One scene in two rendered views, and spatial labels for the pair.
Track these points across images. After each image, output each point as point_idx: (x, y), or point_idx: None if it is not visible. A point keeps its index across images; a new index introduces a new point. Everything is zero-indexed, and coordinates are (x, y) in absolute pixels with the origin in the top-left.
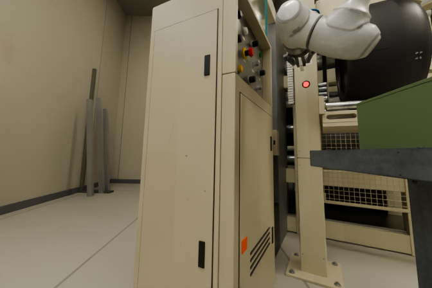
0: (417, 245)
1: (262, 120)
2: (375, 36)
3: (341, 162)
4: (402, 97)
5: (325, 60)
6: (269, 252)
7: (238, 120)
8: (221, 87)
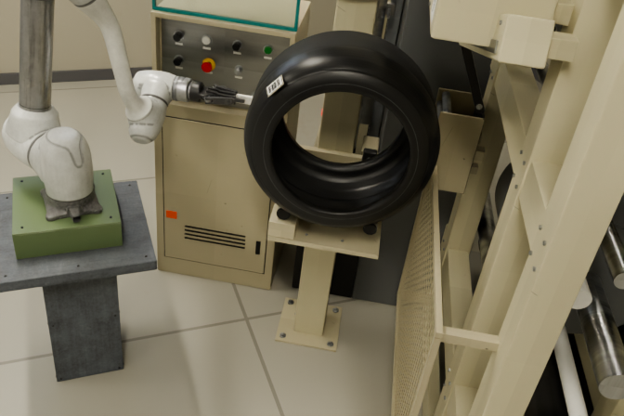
0: None
1: (227, 137)
2: (130, 136)
3: None
4: None
5: (464, 63)
6: (244, 255)
7: (161, 136)
8: None
